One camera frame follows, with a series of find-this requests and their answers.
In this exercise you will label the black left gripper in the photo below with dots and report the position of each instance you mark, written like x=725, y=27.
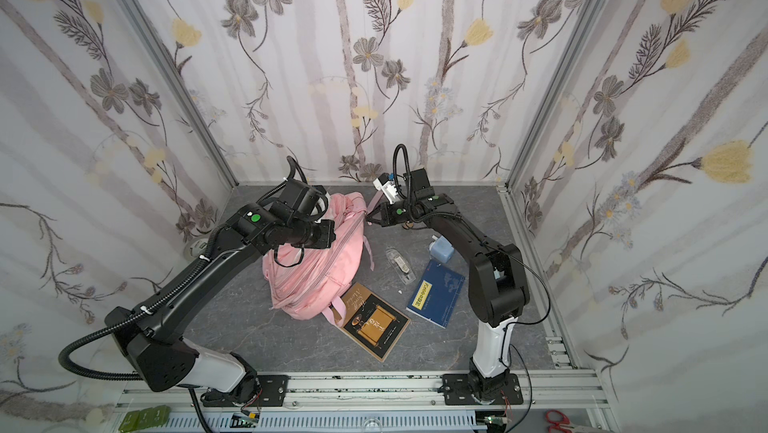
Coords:
x=324, y=234

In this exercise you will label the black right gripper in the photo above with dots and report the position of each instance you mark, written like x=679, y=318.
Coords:
x=381, y=213

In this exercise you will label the pink student backpack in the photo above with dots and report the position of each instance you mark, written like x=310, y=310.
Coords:
x=311, y=282

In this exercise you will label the brown black book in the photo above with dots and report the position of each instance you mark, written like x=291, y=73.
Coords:
x=368, y=320

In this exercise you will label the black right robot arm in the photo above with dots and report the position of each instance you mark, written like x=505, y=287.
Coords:
x=497, y=283

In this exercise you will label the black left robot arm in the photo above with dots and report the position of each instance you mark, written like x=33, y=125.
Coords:
x=151, y=335

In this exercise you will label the clear plastic pencil case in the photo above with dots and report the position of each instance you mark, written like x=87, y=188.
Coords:
x=401, y=265

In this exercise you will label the light blue ink bottle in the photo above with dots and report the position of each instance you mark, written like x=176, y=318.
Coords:
x=441, y=250

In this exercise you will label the blue notebook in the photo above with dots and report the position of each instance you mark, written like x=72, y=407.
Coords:
x=436, y=294

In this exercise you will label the clear tape roll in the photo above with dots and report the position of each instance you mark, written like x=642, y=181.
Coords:
x=195, y=247

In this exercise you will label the green circuit board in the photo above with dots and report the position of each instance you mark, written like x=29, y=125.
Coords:
x=147, y=418

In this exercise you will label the red scissors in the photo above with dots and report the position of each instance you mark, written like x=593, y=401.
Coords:
x=558, y=422

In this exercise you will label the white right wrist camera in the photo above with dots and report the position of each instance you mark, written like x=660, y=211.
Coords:
x=385, y=185

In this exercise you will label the aluminium mounting rail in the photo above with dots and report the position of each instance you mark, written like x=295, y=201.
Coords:
x=424, y=401

